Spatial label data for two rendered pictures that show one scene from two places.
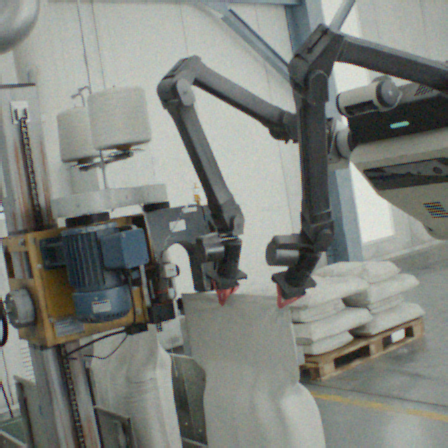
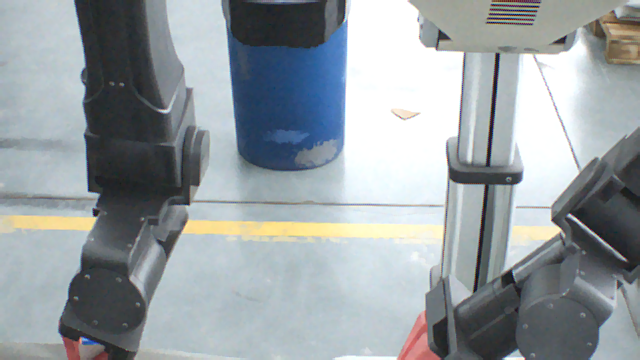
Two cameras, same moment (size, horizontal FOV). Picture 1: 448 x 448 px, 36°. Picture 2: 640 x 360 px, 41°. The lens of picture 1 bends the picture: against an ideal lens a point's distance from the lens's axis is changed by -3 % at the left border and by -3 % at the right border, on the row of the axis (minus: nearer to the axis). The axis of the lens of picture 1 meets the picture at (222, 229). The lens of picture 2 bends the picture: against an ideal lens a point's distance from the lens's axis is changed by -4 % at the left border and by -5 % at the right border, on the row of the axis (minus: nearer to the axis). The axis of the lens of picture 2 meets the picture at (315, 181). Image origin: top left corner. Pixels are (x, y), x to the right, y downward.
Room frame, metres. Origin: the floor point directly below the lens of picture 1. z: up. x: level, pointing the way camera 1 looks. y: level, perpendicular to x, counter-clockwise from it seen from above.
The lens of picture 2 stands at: (1.45, 0.34, 1.59)
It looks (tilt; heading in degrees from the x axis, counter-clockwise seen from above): 32 degrees down; 309
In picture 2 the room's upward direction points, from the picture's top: 1 degrees counter-clockwise
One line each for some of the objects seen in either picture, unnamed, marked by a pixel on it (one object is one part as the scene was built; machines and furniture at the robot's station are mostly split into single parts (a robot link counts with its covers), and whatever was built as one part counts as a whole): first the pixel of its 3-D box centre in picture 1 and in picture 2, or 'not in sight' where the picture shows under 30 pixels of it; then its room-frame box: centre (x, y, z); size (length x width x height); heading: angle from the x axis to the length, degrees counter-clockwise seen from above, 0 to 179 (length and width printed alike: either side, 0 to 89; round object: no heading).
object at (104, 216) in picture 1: (87, 220); not in sight; (1.84, 0.34, 1.35); 0.12 x 0.12 x 0.04
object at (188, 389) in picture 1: (190, 403); not in sight; (2.80, 0.25, 0.54); 1.05 x 0.02 x 0.41; 36
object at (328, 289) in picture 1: (320, 290); not in sight; (4.95, -0.61, 0.56); 0.66 x 0.42 x 0.15; 126
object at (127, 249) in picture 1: (125, 253); not in sight; (1.79, 0.25, 1.25); 0.10 x 0.08 x 0.12; 151
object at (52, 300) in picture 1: (72, 279); not in sight; (2.05, 0.46, 1.18); 0.34 x 0.25 x 0.31; 126
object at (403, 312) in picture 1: (380, 318); not in sight; (5.32, -1.09, 0.20); 0.67 x 0.43 x 0.15; 126
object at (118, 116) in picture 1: (119, 118); not in sight; (1.93, 0.23, 1.61); 0.17 x 0.17 x 0.17
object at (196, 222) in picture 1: (161, 248); not in sight; (2.28, 0.20, 1.21); 0.30 x 0.25 x 0.30; 36
